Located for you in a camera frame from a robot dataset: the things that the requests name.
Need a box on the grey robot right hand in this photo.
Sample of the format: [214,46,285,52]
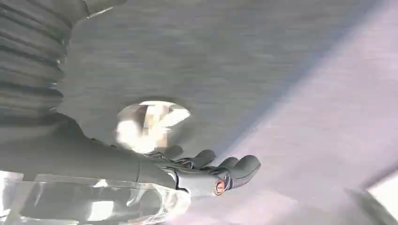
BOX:
[0,117,261,197]

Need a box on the clear plastic holder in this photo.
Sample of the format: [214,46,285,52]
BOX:
[0,170,192,225]

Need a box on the ribbed grey right arm sleeve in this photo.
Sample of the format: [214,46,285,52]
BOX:
[0,0,129,140]

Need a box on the round desk cable hole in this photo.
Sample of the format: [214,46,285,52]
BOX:
[115,99,192,155]

